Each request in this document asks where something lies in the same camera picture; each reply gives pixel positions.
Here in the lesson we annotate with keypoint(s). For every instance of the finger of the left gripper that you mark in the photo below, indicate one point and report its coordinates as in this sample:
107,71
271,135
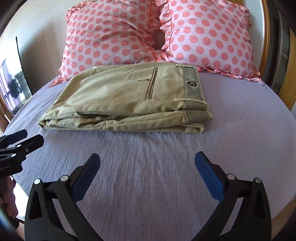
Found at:
7,140
28,145

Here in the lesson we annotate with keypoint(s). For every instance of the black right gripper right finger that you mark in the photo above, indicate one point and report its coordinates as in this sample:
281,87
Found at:
253,221

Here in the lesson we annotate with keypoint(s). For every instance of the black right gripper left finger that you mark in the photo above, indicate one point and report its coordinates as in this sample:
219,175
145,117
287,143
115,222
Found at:
42,221

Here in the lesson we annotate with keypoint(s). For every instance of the beige khaki pants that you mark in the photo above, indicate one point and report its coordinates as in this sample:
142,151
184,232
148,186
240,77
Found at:
144,97

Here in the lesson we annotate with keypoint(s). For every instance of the person's left hand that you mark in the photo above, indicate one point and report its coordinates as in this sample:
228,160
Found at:
8,197

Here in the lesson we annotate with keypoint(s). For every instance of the black flat screen television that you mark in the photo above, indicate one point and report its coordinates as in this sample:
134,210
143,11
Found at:
15,90

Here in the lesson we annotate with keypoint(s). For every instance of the lavender bed sheet mattress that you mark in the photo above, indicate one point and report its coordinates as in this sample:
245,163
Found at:
148,187

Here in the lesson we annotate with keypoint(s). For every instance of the pink polka dot pillow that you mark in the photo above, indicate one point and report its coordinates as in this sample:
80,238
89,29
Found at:
109,33
211,35

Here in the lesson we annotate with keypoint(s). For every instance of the wooden cabinet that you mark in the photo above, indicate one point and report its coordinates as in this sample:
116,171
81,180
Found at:
284,80

